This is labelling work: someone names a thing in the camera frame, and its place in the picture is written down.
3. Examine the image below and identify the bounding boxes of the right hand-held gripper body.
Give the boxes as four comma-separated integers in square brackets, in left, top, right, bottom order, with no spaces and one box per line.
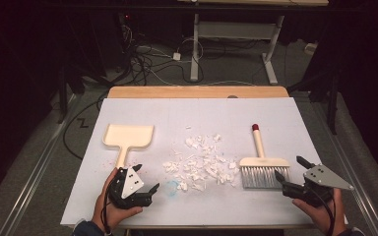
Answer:
[282,163,355,208]

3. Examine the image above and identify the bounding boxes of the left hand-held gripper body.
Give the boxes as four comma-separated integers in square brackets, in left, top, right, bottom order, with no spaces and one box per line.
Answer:
[107,165,154,210]

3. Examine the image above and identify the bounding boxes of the cream brush with red cap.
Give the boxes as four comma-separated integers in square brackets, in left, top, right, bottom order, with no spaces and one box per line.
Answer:
[239,123,291,190]

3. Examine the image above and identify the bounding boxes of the cream plastic dustpan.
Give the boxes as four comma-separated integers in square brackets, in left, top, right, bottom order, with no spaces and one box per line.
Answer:
[101,123,156,170]

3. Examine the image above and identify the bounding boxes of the pile of white paper scraps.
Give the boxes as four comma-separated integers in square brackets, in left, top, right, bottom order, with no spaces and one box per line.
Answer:
[161,125,240,193]

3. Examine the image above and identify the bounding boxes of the person's left hand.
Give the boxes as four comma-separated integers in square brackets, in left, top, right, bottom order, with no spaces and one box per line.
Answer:
[92,167,144,232]

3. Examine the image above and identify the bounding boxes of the person's right hand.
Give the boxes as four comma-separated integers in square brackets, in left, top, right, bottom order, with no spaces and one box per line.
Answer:
[291,188,347,236]

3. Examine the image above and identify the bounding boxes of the black metal stand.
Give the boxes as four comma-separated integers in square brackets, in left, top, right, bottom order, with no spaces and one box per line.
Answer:
[288,72,340,136]
[57,65,71,125]

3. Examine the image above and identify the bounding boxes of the white foam board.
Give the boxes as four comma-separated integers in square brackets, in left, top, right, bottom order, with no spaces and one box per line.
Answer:
[59,96,323,227]

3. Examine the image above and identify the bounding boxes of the wooden table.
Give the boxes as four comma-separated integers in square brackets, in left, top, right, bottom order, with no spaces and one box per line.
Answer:
[107,86,316,230]

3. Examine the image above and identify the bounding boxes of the small white box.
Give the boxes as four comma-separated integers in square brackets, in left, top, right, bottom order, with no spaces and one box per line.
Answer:
[304,42,319,55]

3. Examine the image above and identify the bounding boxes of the metal floor rail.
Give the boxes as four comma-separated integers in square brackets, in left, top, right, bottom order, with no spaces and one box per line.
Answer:
[294,94,378,236]
[0,94,77,236]

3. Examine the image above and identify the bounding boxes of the left hand-held gripper cable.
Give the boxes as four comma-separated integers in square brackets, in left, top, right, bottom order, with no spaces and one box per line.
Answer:
[99,191,112,236]

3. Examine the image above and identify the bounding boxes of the hand-held gripper cable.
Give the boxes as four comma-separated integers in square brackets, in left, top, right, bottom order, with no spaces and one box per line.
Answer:
[99,191,112,236]
[308,187,338,236]

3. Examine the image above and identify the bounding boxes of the right hand-held gripper cable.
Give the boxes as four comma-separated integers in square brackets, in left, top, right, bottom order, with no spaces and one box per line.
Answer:
[308,187,338,236]

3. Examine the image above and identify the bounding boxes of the black floor cable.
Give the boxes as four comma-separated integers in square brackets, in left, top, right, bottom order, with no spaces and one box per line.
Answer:
[62,94,109,161]

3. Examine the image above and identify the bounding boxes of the tangle of black cables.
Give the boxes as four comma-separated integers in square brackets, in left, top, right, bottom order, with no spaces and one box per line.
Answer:
[121,23,205,87]

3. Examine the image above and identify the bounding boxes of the white floor cable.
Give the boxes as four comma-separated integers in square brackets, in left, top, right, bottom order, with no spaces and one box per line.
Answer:
[144,65,258,88]

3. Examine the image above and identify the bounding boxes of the white metal desk frame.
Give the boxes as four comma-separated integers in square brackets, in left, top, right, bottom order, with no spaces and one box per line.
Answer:
[176,0,330,86]

